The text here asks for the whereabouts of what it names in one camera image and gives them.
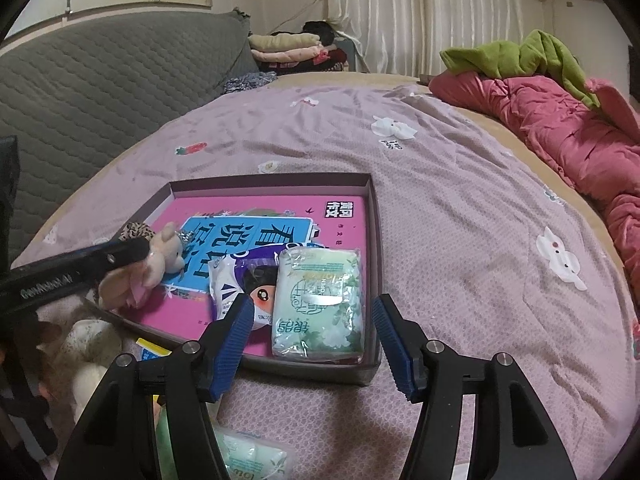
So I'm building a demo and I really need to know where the teddy bear pink dress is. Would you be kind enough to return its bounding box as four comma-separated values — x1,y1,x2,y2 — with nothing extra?
98,222,184,311

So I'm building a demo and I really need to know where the white floral scrunchie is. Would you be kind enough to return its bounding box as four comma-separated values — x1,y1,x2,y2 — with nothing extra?
58,318,122,368

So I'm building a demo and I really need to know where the purple cartoon tissue pack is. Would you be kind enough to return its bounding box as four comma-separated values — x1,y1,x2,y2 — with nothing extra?
208,244,285,330

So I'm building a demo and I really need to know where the green floral tissue pack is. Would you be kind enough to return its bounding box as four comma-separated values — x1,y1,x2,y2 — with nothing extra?
271,246,364,363

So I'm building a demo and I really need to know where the leopard print scrunchie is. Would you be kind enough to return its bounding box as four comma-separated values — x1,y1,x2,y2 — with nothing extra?
117,221,155,240

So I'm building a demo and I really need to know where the teddy bear purple dress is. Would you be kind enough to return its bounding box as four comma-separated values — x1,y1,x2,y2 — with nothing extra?
48,353,106,422

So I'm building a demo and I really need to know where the green makeup sponge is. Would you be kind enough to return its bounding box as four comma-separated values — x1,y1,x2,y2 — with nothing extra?
155,406,178,480

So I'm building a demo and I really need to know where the person's left hand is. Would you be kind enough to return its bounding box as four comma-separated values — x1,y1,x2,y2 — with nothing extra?
36,321,76,405

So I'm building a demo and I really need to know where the pink and blue book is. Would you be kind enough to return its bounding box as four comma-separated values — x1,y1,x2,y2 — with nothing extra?
117,195,368,363

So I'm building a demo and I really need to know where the shallow dark cardboard box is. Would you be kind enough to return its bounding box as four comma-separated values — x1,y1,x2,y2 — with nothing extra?
96,174,381,386

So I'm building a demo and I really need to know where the pink patterned bed sheet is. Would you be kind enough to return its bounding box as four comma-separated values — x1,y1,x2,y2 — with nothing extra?
18,87,639,479

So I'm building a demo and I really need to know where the grey quilted headboard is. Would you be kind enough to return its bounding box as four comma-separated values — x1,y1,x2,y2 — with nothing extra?
1,10,257,259

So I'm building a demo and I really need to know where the dark patterned cloth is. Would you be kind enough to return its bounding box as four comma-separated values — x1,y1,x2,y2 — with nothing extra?
222,72,278,94

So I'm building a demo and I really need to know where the pink quilted comforter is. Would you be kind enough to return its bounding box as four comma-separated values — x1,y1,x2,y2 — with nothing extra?
428,72,640,292

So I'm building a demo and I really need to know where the stack of folded clothes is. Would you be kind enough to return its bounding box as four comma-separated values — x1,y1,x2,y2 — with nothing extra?
248,21,356,76

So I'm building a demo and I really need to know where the green blanket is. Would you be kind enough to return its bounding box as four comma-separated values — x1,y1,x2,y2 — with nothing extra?
439,29,600,110

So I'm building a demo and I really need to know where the white pleated curtain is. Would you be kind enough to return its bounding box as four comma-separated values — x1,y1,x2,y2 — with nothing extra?
328,0,524,76

